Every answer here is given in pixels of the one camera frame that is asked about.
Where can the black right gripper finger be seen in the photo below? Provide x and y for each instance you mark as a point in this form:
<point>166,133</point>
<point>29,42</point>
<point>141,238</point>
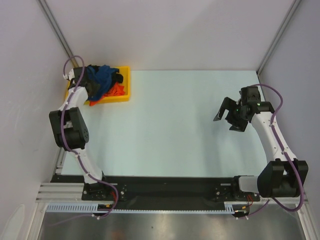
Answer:
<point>238,126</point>
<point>227,105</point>

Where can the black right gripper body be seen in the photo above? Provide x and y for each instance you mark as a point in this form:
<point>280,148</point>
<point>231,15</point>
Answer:
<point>232,116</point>

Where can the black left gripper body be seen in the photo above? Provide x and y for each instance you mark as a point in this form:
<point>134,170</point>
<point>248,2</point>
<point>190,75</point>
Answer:
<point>94,87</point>

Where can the blue t shirt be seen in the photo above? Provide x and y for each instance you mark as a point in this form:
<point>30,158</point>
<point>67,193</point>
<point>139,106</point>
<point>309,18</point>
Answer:
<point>104,87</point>

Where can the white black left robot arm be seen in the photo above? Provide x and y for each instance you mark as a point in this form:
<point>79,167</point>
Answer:
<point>68,125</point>

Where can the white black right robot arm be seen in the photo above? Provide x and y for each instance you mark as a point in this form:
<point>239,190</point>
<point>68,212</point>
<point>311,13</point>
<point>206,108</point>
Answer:
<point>284,174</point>

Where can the orange t shirt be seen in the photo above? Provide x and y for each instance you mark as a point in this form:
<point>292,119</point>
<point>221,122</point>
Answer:
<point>115,91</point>

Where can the black t shirt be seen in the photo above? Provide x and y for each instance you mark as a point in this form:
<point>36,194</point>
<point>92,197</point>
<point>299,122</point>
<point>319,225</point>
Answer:
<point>105,73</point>

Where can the yellow plastic bin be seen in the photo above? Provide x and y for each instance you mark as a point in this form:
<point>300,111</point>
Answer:
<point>76,94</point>

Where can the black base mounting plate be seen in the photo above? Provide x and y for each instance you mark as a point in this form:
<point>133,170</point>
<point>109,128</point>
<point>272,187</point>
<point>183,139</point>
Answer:
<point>139,193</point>

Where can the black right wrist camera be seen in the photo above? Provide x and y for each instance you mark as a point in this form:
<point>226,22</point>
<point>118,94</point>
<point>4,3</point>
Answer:
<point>250,94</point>

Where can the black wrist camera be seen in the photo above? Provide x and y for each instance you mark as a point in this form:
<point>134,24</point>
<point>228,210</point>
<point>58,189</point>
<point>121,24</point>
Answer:
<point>250,94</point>
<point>77,72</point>

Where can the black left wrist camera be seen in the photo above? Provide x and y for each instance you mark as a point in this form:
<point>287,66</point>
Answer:
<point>77,72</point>

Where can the aluminium frame rail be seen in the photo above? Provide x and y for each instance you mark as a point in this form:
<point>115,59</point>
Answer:
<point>60,192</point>

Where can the light blue cable duct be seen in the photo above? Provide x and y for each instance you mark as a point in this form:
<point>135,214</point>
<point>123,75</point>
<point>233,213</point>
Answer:
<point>95,208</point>

